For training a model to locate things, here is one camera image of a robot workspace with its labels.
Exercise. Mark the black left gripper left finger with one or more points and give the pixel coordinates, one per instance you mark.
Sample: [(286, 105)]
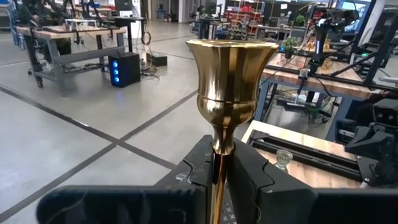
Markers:
[(186, 205)]

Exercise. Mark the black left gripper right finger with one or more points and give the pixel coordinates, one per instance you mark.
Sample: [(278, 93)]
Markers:
[(267, 199)]

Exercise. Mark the tall gold candlestick holder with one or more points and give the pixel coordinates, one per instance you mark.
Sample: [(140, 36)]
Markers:
[(228, 81)]

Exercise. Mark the black background robot arm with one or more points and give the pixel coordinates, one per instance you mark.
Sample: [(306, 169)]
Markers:
[(320, 34)]

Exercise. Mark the small clear glass candle holder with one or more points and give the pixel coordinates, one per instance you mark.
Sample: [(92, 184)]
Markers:
[(283, 158)]

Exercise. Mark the green potted plant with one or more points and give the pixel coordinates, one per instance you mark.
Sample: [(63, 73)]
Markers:
[(289, 43)]

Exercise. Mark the black computer tower blue lights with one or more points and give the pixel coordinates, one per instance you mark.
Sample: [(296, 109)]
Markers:
[(127, 68)]

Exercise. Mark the flat black box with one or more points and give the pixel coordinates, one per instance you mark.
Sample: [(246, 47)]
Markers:
[(157, 59)]

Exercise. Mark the person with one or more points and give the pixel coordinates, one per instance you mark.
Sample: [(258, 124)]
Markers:
[(34, 14)]

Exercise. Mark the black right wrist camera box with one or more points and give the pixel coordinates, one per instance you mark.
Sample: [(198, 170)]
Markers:
[(387, 113)]

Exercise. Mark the black aluminium table frame rail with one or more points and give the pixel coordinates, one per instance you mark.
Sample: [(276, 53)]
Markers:
[(311, 154)]

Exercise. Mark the wooden workbench blue frame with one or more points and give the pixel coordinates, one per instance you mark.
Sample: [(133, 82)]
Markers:
[(335, 85)]

